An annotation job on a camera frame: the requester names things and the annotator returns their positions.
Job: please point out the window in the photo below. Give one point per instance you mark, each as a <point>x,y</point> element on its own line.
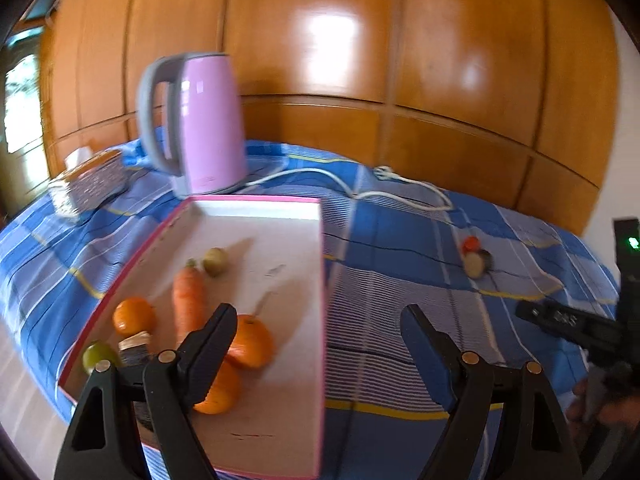
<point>22,100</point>

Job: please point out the pink electric kettle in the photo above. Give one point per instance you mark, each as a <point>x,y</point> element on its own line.
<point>210,120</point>

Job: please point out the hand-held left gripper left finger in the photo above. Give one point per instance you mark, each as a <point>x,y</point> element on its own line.
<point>215,355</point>

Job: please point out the wooden wardrobe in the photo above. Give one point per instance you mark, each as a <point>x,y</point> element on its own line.
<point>400,35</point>

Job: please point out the orange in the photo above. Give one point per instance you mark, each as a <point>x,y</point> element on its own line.
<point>252,342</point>
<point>220,390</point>
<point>134,316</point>

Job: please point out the small red tomato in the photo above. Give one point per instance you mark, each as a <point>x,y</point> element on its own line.
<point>470,244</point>

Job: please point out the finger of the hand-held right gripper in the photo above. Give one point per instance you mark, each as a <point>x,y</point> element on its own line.
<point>570,322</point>

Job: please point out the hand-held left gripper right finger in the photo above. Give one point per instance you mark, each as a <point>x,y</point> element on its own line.
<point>425,355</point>

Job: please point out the small yellow-green fruit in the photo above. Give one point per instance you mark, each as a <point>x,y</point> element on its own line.
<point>216,261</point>

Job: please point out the green lime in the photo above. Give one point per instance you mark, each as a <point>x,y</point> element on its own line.
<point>97,355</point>

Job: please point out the eggplant piece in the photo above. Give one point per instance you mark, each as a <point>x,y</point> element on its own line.
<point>476,264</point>
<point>134,352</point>

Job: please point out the glitter tissue box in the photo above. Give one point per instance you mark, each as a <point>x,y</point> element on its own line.
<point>95,180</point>

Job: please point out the person's right hand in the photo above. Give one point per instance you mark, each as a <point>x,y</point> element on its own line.
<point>617,417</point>

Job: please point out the blue plaid tablecloth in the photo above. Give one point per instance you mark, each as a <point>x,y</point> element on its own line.
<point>390,435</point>

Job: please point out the carrot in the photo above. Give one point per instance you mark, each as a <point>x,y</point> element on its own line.
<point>189,305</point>

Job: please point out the white tray with pink rim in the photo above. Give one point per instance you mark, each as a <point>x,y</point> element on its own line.
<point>280,310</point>

